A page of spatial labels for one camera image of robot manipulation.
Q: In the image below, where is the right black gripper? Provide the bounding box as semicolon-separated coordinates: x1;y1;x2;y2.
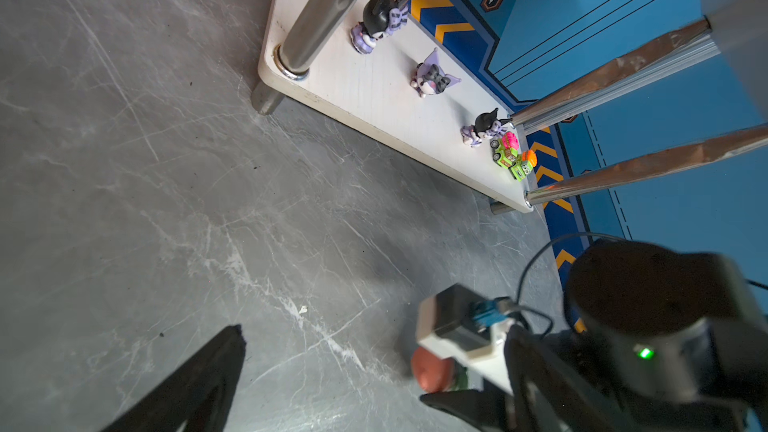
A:
419;329;767;432

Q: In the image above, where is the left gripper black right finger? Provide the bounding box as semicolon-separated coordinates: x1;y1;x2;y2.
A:
504;326;636;431

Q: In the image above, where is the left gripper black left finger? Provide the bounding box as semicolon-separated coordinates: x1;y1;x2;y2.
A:
104;325;246;431

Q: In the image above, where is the green orange toy car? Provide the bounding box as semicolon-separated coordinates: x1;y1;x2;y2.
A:
509;150;538;181

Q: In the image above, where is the pink green block toy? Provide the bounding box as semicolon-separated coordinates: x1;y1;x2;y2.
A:
490;132;520;169

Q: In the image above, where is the grey purple kuromi toy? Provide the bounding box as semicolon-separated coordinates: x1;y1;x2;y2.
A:
460;108;511;147

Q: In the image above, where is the purple bat toy figure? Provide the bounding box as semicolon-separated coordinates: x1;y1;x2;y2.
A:
410;48;462;98

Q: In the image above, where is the black white kuromi toy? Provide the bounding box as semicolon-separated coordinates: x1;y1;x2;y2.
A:
350;0;410;55

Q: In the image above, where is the pink pig green toy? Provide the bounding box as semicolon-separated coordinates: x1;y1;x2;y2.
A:
411;347;469;394

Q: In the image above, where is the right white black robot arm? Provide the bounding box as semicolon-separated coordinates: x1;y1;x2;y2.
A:
412;237;767;431

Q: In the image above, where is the white two-tier metal shelf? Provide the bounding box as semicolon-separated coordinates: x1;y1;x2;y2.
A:
252;0;767;213

